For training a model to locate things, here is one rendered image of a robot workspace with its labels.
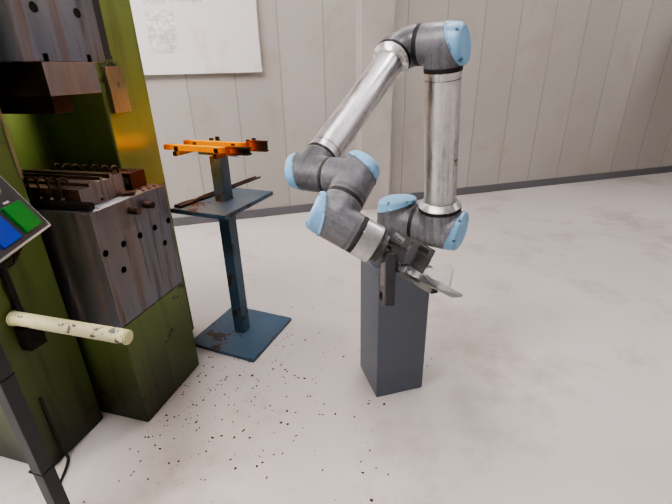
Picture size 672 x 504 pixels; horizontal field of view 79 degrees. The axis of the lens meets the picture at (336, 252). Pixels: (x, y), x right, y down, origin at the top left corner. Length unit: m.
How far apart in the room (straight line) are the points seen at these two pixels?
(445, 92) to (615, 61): 4.56
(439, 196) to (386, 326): 0.58
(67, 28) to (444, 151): 1.23
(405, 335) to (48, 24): 1.61
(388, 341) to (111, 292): 1.07
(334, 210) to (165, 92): 3.19
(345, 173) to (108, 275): 1.00
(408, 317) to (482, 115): 3.37
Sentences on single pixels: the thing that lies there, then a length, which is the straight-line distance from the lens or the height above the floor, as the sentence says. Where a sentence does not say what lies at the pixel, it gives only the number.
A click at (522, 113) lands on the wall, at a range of 5.09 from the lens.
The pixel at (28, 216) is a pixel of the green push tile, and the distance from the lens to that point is 1.30.
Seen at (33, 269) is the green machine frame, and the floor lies 0.74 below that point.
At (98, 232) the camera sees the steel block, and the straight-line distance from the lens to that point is 1.59.
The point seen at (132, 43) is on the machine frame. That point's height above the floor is 1.44.
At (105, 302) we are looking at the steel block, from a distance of 1.71.
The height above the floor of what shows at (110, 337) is 0.63.
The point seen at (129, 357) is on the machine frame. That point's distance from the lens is 1.80.
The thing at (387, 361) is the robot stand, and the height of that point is 0.19.
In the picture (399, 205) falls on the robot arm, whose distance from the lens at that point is 1.54.
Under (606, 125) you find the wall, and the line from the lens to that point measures 5.92.
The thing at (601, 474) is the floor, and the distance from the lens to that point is 1.89.
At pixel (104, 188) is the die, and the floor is 0.96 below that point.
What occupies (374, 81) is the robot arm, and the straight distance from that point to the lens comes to 1.23.
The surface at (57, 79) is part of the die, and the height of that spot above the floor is 1.32.
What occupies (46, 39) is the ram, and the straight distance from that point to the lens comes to 1.60.
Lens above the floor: 1.33
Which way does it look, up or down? 24 degrees down
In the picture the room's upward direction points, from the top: 1 degrees counter-clockwise
